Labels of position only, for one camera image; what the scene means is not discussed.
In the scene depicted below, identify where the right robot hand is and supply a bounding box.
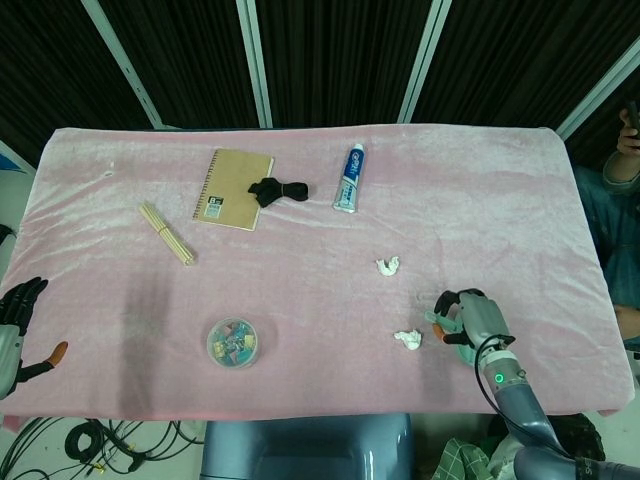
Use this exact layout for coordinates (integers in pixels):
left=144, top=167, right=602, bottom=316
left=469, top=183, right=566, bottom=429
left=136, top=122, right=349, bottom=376
left=431, top=287, right=517, bottom=354

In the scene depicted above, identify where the white metal frame post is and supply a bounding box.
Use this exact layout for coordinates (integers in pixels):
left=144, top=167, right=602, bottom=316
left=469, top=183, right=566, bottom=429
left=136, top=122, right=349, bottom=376
left=236, top=0, right=274, bottom=128
left=556, top=33, right=640, bottom=142
left=398, top=0, right=452, bottom=124
left=81, top=0, right=165, bottom=129

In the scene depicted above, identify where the black floor cable bundle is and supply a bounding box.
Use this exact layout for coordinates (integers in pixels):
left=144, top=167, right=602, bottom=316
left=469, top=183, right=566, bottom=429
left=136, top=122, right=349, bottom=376
left=3, top=417, right=207, bottom=477

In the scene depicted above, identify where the black fabric bag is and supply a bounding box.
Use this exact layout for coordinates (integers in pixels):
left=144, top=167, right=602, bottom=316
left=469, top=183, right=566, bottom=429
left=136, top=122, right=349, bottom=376
left=542, top=413, right=607, bottom=465

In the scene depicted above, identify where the brown spiral notebook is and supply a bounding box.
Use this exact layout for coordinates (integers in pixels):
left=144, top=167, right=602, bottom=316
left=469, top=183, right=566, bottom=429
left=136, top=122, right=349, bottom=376
left=191, top=147, right=276, bottom=232

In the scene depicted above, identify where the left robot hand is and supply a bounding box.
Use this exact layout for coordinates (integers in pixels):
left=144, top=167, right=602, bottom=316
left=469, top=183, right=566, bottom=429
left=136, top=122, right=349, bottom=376
left=0, top=277, right=69, bottom=400

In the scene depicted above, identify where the pink velvet table cloth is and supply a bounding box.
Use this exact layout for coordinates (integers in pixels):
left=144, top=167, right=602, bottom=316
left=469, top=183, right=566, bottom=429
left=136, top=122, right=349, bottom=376
left=0, top=125, right=632, bottom=434

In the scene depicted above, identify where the green chequered cloth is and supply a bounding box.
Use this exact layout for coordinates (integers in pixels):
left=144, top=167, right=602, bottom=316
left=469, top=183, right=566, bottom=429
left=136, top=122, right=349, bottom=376
left=430, top=437, right=494, bottom=480

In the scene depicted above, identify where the black cloth bundle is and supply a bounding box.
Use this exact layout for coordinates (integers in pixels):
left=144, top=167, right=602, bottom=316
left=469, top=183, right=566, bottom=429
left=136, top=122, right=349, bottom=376
left=247, top=176, right=310, bottom=209

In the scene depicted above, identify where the crumpled white paper ball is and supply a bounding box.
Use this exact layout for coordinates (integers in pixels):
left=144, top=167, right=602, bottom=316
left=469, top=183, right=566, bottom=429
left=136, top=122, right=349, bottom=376
left=393, top=328, right=424, bottom=352
left=375, top=255, right=402, bottom=278

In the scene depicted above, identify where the bundle of wooden sticks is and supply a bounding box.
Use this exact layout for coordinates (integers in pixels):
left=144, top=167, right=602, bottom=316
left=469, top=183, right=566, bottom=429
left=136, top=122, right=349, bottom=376
left=139, top=201, right=198, bottom=268

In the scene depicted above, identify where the clear tub of binder clips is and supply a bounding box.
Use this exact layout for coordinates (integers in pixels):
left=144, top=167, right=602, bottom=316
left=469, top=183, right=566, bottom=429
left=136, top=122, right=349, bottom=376
left=206, top=315, right=263, bottom=370

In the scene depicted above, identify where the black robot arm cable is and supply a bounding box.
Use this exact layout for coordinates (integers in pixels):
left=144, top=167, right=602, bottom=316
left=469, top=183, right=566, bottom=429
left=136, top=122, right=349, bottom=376
left=473, top=335, right=576, bottom=459

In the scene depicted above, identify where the blue white toothpaste tube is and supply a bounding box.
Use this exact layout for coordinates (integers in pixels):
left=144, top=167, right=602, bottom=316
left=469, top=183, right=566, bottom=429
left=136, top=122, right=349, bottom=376
left=332, top=143, right=366, bottom=214

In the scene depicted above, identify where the white plastic bag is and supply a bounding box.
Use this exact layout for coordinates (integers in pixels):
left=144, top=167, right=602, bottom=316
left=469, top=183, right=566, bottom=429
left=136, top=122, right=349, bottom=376
left=487, top=439, right=526, bottom=480

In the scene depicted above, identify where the blue-grey robot torso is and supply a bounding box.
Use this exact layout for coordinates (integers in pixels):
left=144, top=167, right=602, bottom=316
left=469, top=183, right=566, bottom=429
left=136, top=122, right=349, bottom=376
left=199, top=412, right=414, bottom=480

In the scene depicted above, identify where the seated person in blue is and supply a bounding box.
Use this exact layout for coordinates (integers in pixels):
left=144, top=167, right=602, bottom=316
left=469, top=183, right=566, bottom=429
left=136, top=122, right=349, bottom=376
left=573, top=99, right=640, bottom=351

